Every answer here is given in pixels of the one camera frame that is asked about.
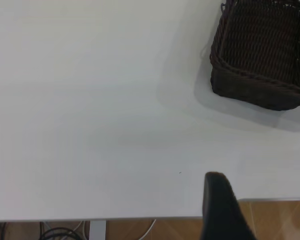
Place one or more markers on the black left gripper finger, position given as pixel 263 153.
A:
pixel 222 212

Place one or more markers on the black woven wicker basket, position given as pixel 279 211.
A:
pixel 254 40

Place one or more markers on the white metal table leg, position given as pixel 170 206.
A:
pixel 97 231

